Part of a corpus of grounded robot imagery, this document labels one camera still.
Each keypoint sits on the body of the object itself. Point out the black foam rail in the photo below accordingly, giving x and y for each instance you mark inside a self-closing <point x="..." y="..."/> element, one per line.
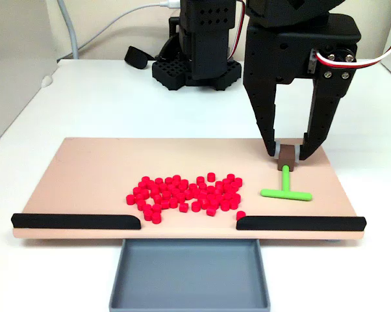
<point x="299" y="223"/>
<point x="72" y="221"/>

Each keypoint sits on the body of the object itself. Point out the grey plastic tray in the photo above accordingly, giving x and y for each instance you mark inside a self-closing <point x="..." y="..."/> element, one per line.
<point x="189" y="276"/>

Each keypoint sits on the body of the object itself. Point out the beige flat board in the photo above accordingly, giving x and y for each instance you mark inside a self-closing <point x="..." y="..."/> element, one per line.
<point x="85" y="178"/>

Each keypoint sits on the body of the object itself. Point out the grey side panel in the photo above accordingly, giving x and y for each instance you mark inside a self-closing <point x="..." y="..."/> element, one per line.
<point x="17" y="65"/>

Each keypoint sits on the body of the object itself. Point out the red plastic cylinder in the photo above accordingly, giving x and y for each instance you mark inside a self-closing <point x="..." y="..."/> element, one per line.
<point x="196" y="206"/>
<point x="219" y="198"/>
<point x="137" y="190"/>
<point x="176" y="178"/>
<point x="219" y="184"/>
<point x="225" y="205"/>
<point x="234" y="203"/>
<point x="156" y="217"/>
<point x="145" y="194"/>
<point x="163" y="187"/>
<point x="154" y="190"/>
<point x="156" y="208"/>
<point x="236" y="197"/>
<point x="205" y="203"/>
<point x="210" y="177"/>
<point x="139" y="197"/>
<point x="227" y="187"/>
<point x="130" y="199"/>
<point x="203" y="195"/>
<point x="175" y="192"/>
<point x="141" y="204"/>
<point x="166" y="195"/>
<point x="181" y="197"/>
<point x="173" y="202"/>
<point x="227" y="196"/>
<point x="146" y="207"/>
<point x="202" y="186"/>
<point x="164" y="204"/>
<point x="157" y="198"/>
<point x="142" y="184"/>
<point x="241" y="215"/>
<point x="238" y="181"/>
<point x="197" y="192"/>
<point x="211" y="196"/>
<point x="189" y="194"/>
<point x="181" y="188"/>
<point x="171" y="187"/>
<point x="200" y="180"/>
<point x="234" y="186"/>
<point x="150" y="184"/>
<point x="169" y="180"/>
<point x="210" y="211"/>
<point x="219" y="191"/>
<point x="193" y="187"/>
<point x="145" y="179"/>
<point x="183" y="207"/>
<point x="158" y="181"/>
<point x="184" y="182"/>
<point x="214" y="203"/>
<point x="230" y="177"/>
<point x="148" y="214"/>
<point x="210" y="189"/>

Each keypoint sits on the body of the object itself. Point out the white table bumper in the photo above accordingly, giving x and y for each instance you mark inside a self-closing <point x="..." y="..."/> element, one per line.
<point x="46" y="80"/>

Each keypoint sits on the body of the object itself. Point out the black table clamp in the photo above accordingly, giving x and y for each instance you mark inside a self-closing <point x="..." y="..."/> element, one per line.
<point x="135" y="58"/>

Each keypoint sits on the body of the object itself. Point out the grey tube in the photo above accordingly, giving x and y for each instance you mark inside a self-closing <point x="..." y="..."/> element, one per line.
<point x="72" y="35"/>

